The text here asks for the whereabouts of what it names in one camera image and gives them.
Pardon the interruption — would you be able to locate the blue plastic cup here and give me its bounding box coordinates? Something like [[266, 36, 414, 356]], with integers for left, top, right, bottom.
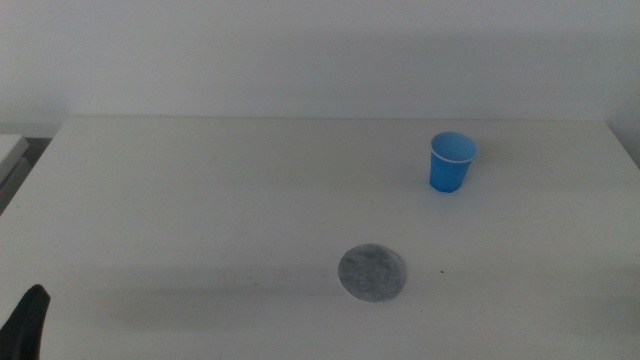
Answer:
[[428, 131, 480, 194]]

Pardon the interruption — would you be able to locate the round grey cup mat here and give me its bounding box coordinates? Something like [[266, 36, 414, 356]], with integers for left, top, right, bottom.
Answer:
[[337, 242, 407, 304]]

